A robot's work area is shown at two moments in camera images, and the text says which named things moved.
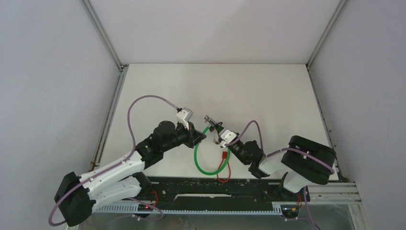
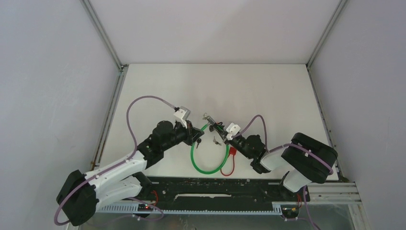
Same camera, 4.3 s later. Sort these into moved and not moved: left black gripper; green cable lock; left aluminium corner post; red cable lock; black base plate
Moved: red cable lock; green cable lock
Not moved: black base plate; left black gripper; left aluminium corner post
